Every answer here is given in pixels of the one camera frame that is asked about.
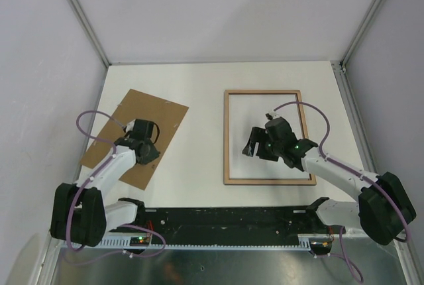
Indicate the printed photo paper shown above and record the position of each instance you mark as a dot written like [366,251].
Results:
[248,110]

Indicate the brown cardboard backing board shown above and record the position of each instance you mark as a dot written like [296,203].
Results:
[156,120]

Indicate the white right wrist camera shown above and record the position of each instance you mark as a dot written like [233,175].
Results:
[271,115]

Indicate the aluminium corner post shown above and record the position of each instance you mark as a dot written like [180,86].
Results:
[89,31]
[364,26]

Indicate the left aluminium corner post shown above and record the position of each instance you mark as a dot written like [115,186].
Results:
[89,31]

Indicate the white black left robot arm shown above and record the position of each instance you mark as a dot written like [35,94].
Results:
[91,191]

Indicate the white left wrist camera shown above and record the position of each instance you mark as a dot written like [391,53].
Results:
[129,126]

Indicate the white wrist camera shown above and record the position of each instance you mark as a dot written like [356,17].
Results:
[271,115]
[129,126]

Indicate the right side aluminium rail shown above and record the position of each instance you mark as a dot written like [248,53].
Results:
[354,117]

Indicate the wooden picture frame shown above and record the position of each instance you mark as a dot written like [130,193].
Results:
[294,114]

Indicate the aluminium rail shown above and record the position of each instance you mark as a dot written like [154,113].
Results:
[354,117]
[87,226]

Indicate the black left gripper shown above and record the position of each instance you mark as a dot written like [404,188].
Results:
[153,155]

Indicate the aluminium front rail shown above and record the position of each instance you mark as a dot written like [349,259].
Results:
[87,226]

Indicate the right aluminium corner post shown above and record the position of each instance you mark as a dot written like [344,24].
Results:
[364,26]

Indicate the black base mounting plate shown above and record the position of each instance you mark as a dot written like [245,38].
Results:
[234,226]

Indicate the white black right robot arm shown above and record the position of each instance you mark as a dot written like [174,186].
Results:
[365,188]

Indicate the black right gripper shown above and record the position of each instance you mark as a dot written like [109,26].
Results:
[259,135]

